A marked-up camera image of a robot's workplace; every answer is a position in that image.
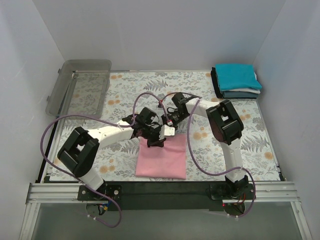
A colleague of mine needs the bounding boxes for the pink t shirt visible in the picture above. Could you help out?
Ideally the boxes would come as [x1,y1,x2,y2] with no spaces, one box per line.
[135,134,187,180]

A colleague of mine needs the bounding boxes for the aluminium frame rail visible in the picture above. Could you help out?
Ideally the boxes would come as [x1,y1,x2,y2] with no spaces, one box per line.
[19,181,312,240]

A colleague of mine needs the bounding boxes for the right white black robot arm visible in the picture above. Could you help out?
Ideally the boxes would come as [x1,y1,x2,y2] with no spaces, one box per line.
[161,92,254,200]

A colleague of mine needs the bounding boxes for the teal folded t shirt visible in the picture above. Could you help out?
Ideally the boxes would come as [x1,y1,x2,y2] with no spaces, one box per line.
[215,63,262,91]

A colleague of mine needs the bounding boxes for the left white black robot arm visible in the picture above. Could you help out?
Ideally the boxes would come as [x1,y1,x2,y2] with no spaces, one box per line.
[57,107,166,200]

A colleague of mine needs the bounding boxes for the floral table mat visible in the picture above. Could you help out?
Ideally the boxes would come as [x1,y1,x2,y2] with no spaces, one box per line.
[47,71,280,182]

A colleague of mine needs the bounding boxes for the clear plastic bin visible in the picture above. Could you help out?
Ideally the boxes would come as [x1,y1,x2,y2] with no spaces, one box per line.
[45,59,112,119]

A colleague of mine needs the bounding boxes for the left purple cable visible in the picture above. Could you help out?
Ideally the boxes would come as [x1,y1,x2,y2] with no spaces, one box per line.
[40,91,173,229]

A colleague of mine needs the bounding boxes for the purple cable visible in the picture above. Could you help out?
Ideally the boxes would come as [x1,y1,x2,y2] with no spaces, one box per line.
[161,91,257,220]
[40,91,173,229]

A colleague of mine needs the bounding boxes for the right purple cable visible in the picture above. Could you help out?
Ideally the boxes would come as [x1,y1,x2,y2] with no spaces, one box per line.
[161,91,257,220]

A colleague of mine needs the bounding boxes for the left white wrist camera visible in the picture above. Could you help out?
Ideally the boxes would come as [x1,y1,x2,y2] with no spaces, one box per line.
[159,124,175,140]

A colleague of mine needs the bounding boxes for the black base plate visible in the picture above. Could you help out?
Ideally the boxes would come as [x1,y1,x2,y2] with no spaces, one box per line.
[77,181,256,212]

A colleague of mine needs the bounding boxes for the grey blue folded t shirt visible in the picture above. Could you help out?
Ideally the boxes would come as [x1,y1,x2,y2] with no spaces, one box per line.
[222,91,259,99]

